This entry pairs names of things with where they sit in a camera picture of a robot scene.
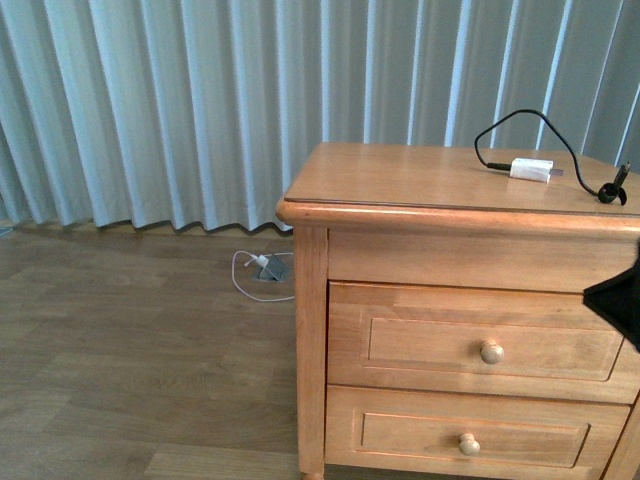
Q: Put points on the open metal floor socket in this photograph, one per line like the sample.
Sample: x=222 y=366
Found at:
x=270 y=269

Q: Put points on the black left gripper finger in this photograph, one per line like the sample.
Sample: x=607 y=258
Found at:
x=616 y=300

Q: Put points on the wooden nightstand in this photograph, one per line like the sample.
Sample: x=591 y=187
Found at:
x=431 y=216

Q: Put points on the wooden drawer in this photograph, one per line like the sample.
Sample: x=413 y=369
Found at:
x=497 y=342
x=471 y=435

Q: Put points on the light grey curtain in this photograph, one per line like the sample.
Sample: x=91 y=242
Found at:
x=204 y=111

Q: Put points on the white charger adapter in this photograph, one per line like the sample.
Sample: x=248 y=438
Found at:
x=537 y=170

